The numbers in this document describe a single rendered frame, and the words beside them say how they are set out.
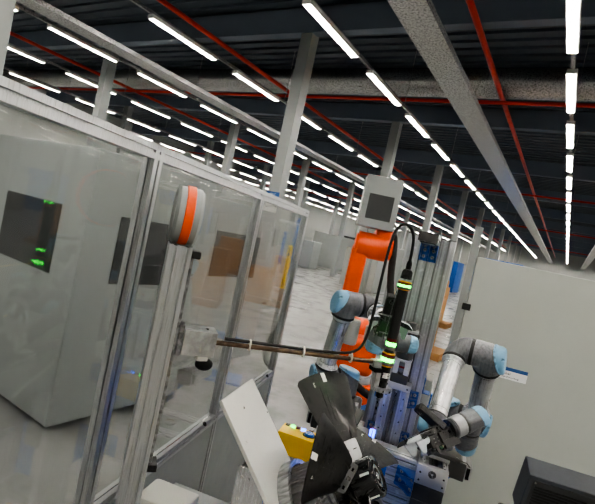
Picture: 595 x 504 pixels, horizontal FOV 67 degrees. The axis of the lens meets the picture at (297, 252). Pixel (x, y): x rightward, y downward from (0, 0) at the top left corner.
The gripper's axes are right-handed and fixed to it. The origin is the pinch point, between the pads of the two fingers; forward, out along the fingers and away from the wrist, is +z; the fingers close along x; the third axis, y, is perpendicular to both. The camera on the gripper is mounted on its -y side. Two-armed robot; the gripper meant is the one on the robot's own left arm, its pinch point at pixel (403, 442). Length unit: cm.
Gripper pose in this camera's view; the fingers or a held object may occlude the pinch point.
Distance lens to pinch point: 170.6
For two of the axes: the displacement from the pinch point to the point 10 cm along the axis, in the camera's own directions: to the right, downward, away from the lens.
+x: -2.7, 4.9, 8.3
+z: -9.0, 1.8, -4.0
